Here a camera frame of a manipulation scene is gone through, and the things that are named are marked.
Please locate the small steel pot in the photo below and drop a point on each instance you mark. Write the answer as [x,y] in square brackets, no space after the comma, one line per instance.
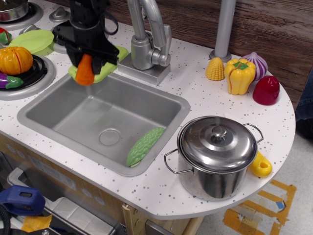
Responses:
[11,10]

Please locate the light green plastic plate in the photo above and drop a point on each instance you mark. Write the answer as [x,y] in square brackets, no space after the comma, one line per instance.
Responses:
[34,41]

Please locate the green plastic cutting board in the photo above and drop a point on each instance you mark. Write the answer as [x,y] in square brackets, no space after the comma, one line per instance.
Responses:
[105,70]

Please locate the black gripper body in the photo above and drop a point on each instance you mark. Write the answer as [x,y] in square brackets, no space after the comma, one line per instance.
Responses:
[91,41]

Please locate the back left stove burner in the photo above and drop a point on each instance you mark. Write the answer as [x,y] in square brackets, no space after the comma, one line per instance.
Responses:
[35,13]

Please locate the dark red toy fruit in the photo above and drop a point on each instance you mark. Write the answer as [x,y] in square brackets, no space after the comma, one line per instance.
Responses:
[267,90]

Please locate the green toy bitter gourd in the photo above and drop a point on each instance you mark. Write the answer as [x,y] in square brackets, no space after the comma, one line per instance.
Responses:
[143,146]

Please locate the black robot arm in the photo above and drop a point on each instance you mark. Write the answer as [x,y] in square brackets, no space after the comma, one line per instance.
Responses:
[89,13]

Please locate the red toy pepper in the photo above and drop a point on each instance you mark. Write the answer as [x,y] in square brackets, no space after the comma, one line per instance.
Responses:
[5,37]

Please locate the purple toy eggplant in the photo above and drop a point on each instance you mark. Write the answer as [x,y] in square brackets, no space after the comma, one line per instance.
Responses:
[8,81]

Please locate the blue clamp handle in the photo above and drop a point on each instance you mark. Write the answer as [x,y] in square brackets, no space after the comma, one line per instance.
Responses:
[20,200]

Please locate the purple toy onion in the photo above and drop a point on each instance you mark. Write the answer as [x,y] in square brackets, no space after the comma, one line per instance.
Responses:
[260,64]

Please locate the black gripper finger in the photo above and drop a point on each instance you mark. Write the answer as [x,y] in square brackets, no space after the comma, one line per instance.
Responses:
[75,54]
[97,64]

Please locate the front left stove burner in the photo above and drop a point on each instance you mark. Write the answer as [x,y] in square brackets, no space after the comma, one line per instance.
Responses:
[39,77]

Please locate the yellow plastic utensil handle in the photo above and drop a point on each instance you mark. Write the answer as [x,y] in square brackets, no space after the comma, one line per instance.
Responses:
[261,166]

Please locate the yellow toy corn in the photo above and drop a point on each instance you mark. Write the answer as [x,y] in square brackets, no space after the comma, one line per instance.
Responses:
[215,69]

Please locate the orange toy carrot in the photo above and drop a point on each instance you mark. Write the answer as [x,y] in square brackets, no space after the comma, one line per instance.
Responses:
[84,75]

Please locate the silver stove knob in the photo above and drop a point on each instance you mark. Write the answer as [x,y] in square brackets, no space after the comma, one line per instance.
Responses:
[30,27]
[59,15]

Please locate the silver toy faucet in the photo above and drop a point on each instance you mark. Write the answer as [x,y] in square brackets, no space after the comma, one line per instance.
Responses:
[149,59]

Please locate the yellow toy bell pepper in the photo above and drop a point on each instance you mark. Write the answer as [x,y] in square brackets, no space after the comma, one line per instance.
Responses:
[239,74]

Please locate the stainless steel pot lid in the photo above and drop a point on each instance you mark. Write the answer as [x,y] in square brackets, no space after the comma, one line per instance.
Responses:
[217,144]

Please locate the silver back stove knob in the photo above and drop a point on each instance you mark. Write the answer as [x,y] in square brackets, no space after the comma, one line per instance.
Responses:
[59,15]

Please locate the grey metal pole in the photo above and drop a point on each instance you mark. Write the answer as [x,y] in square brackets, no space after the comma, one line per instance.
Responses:
[227,11]

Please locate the orange toy pumpkin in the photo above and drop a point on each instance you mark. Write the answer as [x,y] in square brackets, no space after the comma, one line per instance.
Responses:
[15,60]

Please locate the silver toy sink basin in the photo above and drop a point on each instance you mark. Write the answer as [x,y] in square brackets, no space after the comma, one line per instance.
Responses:
[105,120]

